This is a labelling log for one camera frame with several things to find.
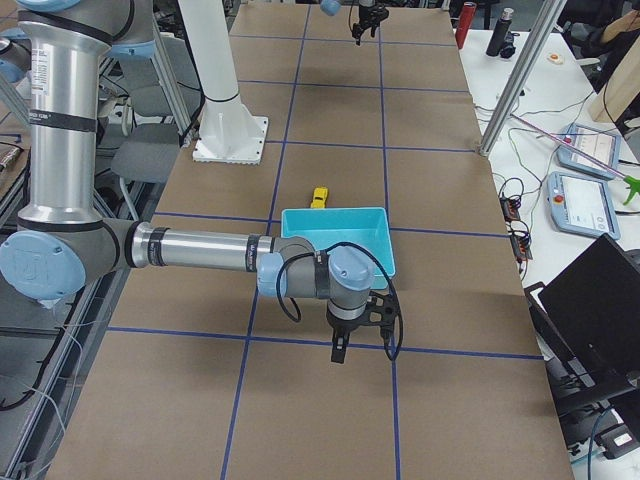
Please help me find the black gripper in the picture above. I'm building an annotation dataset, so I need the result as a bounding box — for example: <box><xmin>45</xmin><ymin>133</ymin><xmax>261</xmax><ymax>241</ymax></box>
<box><xmin>326</xmin><ymin>304</ymin><xmax>365</xmax><ymax>364</ymax></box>
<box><xmin>353</xmin><ymin>0</ymin><xmax>376</xmax><ymax>46</ymax></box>

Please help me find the brown paper table mat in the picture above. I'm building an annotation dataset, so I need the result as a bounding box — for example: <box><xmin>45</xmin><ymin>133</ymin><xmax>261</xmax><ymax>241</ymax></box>
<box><xmin>48</xmin><ymin>4</ymin><xmax>576</xmax><ymax>480</ymax></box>

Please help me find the teach pendant tablet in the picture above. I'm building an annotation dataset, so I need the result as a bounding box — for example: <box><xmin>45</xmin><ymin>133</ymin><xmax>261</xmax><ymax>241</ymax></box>
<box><xmin>546</xmin><ymin>172</ymin><xmax>621</xmax><ymax>240</ymax></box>
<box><xmin>556</xmin><ymin>123</ymin><xmax>622</xmax><ymax>180</ymax></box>

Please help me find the black bottle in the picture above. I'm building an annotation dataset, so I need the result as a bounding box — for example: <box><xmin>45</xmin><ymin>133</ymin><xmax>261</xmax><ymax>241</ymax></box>
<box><xmin>485</xmin><ymin>7</ymin><xmax>514</xmax><ymax>57</ymax></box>

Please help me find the far teach pendant tablet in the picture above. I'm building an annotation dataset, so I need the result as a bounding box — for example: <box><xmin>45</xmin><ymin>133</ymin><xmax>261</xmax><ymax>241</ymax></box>
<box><xmin>556</xmin><ymin>123</ymin><xmax>622</xmax><ymax>180</ymax></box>

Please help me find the near teach pendant tablet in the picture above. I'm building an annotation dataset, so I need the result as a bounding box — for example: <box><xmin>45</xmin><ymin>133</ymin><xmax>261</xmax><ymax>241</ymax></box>
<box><xmin>546</xmin><ymin>172</ymin><xmax>621</xmax><ymax>240</ymax></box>

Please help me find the black laptop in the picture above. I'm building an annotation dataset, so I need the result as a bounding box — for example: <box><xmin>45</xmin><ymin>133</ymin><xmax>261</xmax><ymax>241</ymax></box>
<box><xmin>524</xmin><ymin>232</ymin><xmax>640</xmax><ymax>416</ymax></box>

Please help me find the small usb adapter board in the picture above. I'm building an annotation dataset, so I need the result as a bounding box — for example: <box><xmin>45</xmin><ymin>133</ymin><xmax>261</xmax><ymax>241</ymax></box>
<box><xmin>499</xmin><ymin>198</ymin><xmax>521</xmax><ymax>222</ymax></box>

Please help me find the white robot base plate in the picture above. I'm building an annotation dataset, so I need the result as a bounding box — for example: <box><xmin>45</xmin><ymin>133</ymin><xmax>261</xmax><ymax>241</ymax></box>
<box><xmin>192</xmin><ymin>113</ymin><xmax>269</xmax><ymax>165</ymax></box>

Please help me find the black camera cable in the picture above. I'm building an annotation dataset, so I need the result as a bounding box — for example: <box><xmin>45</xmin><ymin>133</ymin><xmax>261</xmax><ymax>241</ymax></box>
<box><xmin>273</xmin><ymin>242</ymin><xmax>403</xmax><ymax>363</ymax></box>

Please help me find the yellow beetle toy car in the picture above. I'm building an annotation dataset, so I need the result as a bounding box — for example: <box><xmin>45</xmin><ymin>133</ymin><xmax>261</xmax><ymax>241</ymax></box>
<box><xmin>310</xmin><ymin>186</ymin><xmax>329</xmax><ymax>209</ymax></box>

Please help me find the wooden board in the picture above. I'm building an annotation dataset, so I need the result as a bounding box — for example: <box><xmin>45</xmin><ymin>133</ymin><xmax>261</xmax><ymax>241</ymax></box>
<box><xmin>588</xmin><ymin>39</ymin><xmax>639</xmax><ymax>123</ymax></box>

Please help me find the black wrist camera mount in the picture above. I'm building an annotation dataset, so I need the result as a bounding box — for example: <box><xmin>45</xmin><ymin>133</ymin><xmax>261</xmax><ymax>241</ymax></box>
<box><xmin>351</xmin><ymin>3</ymin><xmax>389</xmax><ymax>39</ymax></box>
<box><xmin>364</xmin><ymin>290</ymin><xmax>398</xmax><ymax>345</ymax></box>

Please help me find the grey aluminium frame post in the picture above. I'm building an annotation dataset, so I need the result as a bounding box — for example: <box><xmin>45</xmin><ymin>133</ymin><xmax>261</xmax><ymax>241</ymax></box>
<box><xmin>478</xmin><ymin>0</ymin><xmax>567</xmax><ymax>157</ymax></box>

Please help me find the green grabber stick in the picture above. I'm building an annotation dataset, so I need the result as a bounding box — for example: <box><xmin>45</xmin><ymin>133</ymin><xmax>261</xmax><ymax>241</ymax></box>
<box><xmin>510</xmin><ymin>114</ymin><xmax>640</xmax><ymax>205</ymax></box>

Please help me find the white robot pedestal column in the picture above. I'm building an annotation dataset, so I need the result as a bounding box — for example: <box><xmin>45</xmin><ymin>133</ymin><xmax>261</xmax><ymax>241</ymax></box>
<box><xmin>179</xmin><ymin>1</ymin><xmax>245</xmax><ymax>138</ymax></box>

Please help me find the grey office chair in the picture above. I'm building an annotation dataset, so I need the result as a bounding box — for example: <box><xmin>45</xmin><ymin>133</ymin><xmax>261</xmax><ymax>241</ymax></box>
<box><xmin>110</xmin><ymin>34</ymin><xmax>189</xmax><ymax>186</ymax></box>

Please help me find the red bottle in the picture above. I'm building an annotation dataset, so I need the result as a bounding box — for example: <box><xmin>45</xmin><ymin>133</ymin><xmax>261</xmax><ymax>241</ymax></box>
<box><xmin>455</xmin><ymin>2</ymin><xmax>477</xmax><ymax>50</ymax></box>

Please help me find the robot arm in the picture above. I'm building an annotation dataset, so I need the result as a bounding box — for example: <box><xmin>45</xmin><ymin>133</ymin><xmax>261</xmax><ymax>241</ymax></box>
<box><xmin>320</xmin><ymin>0</ymin><xmax>386</xmax><ymax>46</ymax></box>
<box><xmin>1</xmin><ymin>1</ymin><xmax>375</xmax><ymax>363</ymax></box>

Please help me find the light blue plastic bin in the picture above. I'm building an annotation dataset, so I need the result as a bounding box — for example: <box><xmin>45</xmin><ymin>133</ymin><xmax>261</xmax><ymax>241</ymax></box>
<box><xmin>281</xmin><ymin>207</ymin><xmax>396</xmax><ymax>278</ymax></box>

